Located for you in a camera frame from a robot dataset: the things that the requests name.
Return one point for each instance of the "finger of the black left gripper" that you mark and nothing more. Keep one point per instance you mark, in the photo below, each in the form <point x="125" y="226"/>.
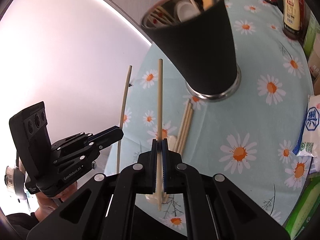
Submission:
<point x="106" y="137"/>

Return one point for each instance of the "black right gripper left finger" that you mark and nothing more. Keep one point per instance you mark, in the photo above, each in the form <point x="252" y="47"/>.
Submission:
<point x="147" y="175"/>

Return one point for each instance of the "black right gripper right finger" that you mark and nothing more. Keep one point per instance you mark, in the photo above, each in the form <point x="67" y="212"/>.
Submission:
<point x="172" y="177"/>

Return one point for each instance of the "thin beige chopstick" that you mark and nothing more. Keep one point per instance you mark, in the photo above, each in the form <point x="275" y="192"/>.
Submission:
<point x="121" y="122"/>

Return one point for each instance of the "person's left hand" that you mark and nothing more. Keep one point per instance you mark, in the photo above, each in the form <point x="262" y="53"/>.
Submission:
<point x="47" y="205"/>

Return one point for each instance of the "floral light blue tablecloth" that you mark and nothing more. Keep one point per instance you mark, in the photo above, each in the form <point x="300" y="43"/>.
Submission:
<point x="249" y="137"/>

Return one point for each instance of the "white salt bag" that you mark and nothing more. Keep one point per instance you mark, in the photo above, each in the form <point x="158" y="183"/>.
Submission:
<point x="308" y="140"/>

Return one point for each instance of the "green package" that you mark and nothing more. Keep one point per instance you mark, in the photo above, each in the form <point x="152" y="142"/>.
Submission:
<point x="303" y="223"/>

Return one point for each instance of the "black utensil holder cup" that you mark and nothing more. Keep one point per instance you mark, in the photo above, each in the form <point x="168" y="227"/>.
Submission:
<point x="200" y="47"/>

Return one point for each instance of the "dark soy sauce bottle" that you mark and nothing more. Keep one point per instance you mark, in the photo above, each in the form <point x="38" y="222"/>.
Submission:
<point x="293" y="17"/>

